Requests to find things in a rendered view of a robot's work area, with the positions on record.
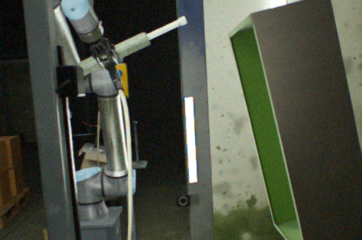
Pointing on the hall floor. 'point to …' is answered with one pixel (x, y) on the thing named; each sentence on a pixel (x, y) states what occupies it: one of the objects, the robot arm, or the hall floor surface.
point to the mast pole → (47, 102)
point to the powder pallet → (14, 206)
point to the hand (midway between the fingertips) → (110, 62)
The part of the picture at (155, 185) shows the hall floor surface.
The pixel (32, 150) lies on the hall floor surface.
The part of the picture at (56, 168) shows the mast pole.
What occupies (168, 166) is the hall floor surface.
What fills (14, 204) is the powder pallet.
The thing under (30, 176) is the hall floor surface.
